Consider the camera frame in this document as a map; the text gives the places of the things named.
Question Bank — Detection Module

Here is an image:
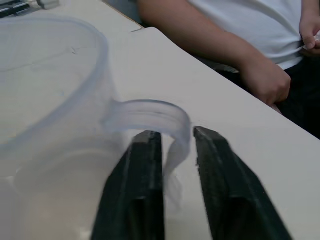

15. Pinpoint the small grey box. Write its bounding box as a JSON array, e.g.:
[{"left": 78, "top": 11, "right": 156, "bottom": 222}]
[{"left": 36, "top": 0, "right": 61, "bottom": 10}]

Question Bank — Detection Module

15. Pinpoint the person in white t-shirt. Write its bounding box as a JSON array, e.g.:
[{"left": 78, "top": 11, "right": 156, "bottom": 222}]
[{"left": 119, "top": 0, "right": 320, "bottom": 140}]

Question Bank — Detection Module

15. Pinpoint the person's left hand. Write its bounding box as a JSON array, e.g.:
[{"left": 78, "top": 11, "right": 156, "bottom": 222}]
[{"left": 299, "top": 11, "right": 320, "bottom": 56}]

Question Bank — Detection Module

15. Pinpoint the person's right hand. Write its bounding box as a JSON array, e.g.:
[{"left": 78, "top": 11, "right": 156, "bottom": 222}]
[{"left": 239, "top": 66, "right": 292, "bottom": 106}]

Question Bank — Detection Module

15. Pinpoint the clear plastic measuring cup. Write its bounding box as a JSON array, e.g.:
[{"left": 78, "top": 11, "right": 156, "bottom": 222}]
[{"left": 0, "top": 15, "right": 193, "bottom": 240}]

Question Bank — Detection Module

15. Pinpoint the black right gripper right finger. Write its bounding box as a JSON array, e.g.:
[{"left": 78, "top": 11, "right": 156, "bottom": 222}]
[{"left": 193, "top": 126, "right": 294, "bottom": 240}]

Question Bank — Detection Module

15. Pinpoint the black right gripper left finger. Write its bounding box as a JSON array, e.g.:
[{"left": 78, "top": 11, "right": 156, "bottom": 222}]
[{"left": 90, "top": 130, "right": 166, "bottom": 240}]

